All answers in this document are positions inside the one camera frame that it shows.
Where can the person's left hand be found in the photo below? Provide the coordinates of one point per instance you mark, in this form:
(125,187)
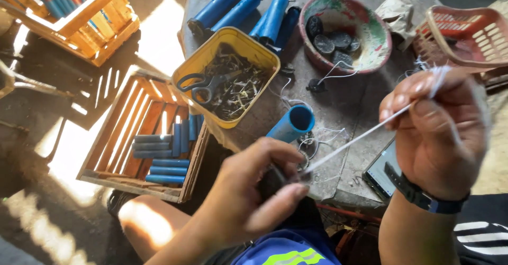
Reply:
(234,201)

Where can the person's right hand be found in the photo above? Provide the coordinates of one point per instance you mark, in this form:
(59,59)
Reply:
(440,142)

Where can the person's right fingers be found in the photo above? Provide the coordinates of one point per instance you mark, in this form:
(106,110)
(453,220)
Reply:
(399,98)

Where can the paint-stained round bowl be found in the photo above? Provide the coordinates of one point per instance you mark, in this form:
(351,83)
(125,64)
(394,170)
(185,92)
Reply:
(369,38)

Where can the black phone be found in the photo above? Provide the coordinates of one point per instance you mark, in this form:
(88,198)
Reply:
(379,173)

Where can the crumpled brown paper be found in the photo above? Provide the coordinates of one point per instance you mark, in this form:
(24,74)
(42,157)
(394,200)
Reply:
(397,17)

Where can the red plastic basket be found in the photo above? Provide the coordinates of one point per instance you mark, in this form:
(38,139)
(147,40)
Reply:
(464,38)

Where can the black wristwatch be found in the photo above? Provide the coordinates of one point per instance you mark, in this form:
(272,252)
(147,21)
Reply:
(420,197)

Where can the open blue tube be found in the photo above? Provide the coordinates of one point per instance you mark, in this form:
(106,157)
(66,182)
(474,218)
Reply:
(287,128)

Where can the red pipe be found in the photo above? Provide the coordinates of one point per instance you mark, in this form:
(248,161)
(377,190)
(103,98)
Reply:
(349,213)

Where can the blue tube with black cap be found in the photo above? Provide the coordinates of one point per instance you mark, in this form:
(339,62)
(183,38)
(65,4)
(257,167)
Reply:
(257,26)
(276,13)
(287,28)
(238,13)
(216,9)

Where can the black white-striped garment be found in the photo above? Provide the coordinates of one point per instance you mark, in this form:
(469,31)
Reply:
(484,233)

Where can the blue shorts with reflective stripe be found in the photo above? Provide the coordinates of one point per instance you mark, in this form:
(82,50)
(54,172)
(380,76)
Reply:
(289,249)

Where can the yellow plastic tub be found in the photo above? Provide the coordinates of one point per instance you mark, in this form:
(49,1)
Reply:
(190,64)

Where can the group of blue tubes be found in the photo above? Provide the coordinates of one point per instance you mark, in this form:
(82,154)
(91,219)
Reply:
(166,165)

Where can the person's leg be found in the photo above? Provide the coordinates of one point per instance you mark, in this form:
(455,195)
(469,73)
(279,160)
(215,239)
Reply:
(150,221)

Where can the wooden slat crate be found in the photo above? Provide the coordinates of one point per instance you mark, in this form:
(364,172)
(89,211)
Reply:
(119,138)

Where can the black sandal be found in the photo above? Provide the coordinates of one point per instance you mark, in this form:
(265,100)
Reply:
(117,201)

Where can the wooden crate with tubes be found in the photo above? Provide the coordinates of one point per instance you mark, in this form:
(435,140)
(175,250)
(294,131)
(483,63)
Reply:
(91,26)

